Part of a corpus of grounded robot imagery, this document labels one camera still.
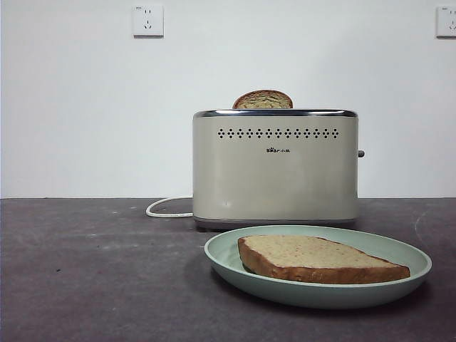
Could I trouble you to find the pale green plate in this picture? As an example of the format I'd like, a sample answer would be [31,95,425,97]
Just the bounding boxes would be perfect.
[204,224,433,310]

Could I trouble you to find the cream two-slot toaster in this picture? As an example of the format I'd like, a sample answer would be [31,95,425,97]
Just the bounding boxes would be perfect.
[192,108,366,232]

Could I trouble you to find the white toaster power cord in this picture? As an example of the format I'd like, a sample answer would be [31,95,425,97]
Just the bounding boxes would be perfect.
[145,197,195,219]

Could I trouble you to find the small dark-crusted bread slice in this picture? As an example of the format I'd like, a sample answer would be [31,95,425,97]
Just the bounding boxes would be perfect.
[232,89,294,110]

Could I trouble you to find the large bread slice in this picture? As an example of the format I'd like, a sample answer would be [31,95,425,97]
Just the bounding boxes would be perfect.
[237,234,412,286]

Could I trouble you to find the white wall socket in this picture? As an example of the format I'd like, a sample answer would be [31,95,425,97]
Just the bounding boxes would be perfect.
[435,5,456,40]
[133,4,165,39]

